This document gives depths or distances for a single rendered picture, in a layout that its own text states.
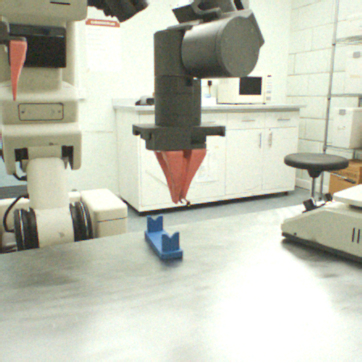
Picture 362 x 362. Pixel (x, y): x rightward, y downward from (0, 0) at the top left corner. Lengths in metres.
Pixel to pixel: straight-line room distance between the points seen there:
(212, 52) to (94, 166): 3.09
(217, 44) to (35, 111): 0.85
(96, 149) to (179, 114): 3.00
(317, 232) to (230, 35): 0.33
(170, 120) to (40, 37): 0.73
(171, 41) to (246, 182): 3.06
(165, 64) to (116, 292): 0.27
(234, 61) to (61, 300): 0.32
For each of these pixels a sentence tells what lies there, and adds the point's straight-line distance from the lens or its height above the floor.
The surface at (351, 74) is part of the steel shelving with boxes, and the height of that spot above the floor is 1.14.
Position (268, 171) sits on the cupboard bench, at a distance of 3.59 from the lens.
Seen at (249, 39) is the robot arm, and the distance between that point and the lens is 0.39.
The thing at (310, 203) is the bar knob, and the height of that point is 0.81.
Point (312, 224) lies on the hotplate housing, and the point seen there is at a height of 0.79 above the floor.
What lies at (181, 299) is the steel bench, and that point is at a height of 0.75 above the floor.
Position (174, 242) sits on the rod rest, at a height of 0.77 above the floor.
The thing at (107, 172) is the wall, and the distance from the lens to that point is 3.47.
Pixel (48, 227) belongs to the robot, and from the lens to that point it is 1.09.
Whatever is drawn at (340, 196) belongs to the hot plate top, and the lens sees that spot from 0.56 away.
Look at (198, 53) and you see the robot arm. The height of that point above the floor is 1.01.
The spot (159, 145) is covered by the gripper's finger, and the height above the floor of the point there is 0.92.
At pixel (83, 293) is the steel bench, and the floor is 0.75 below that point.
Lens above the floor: 0.97
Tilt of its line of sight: 13 degrees down
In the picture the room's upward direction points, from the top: straight up
